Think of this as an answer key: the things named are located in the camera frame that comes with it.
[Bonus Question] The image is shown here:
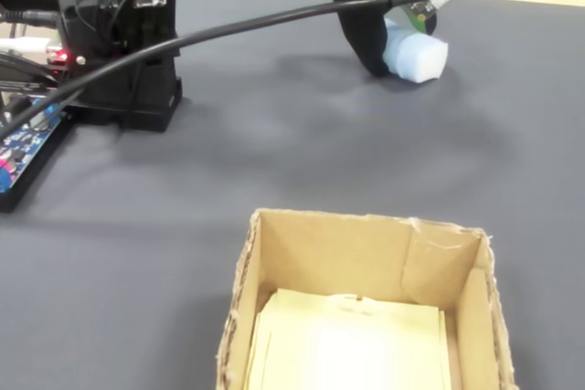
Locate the light blue foam block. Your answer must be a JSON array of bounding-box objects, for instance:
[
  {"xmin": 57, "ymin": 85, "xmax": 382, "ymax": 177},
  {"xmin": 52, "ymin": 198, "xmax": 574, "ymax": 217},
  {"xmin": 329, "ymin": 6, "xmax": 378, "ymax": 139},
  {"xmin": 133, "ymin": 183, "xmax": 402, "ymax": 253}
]
[{"xmin": 382, "ymin": 18, "xmax": 449, "ymax": 84}]

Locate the brown cardboard box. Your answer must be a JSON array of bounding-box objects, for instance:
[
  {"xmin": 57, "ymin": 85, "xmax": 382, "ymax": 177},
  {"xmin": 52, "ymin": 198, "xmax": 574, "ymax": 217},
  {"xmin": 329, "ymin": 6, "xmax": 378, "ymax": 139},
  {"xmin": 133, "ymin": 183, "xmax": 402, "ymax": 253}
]
[{"xmin": 214, "ymin": 207, "xmax": 517, "ymax": 390}]

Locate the grey table mat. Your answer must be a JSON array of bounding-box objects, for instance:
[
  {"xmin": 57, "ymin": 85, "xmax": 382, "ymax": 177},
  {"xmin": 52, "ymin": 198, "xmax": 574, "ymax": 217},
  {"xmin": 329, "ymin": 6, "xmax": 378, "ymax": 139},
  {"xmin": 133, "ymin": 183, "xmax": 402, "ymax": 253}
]
[{"xmin": 0, "ymin": 0, "xmax": 585, "ymax": 390}]

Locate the pale yellow paper sheet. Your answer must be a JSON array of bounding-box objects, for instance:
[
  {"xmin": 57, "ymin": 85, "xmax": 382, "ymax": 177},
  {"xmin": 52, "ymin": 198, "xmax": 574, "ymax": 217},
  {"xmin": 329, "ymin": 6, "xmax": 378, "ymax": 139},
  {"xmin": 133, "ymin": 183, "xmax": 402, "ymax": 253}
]
[{"xmin": 244, "ymin": 288, "xmax": 453, "ymax": 390}]

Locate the driver board with red light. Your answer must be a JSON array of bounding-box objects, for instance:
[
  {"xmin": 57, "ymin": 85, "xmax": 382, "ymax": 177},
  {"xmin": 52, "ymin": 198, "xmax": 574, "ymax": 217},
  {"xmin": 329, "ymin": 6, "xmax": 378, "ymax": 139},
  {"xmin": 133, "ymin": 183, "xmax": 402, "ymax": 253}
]
[{"xmin": 45, "ymin": 42, "xmax": 77, "ymax": 67}]

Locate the blue circuit board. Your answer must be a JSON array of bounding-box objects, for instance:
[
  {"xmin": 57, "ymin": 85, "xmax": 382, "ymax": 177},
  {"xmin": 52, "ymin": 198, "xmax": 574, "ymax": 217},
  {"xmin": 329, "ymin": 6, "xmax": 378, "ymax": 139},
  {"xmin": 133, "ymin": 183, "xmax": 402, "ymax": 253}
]
[{"xmin": 0, "ymin": 106, "xmax": 64, "ymax": 194}]

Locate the black board holder plate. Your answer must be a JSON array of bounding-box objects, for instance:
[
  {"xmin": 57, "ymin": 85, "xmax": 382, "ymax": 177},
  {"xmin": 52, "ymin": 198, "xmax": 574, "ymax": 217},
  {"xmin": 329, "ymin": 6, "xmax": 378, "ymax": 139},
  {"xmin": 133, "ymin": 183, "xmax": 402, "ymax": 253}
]
[{"xmin": 0, "ymin": 109, "xmax": 77, "ymax": 214}]

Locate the thick black camera cable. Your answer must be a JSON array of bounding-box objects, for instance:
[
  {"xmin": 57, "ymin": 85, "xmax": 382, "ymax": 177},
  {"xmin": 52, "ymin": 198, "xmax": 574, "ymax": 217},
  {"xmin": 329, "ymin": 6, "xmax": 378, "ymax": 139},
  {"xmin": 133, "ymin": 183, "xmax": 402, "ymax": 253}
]
[{"xmin": 0, "ymin": 0, "xmax": 395, "ymax": 147}]

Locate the black power cable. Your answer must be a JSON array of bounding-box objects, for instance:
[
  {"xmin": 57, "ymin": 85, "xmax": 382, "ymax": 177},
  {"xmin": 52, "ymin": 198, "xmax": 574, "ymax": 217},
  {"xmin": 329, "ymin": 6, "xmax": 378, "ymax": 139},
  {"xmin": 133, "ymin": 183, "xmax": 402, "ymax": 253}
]
[{"xmin": 0, "ymin": 8, "xmax": 60, "ymax": 28}]

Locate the white cable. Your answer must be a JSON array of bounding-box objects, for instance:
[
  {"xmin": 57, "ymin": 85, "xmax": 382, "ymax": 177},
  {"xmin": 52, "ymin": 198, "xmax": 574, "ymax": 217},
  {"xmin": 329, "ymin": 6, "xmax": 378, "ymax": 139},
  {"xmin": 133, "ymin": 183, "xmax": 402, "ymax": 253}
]
[{"xmin": 0, "ymin": 37, "xmax": 52, "ymax": 55}]

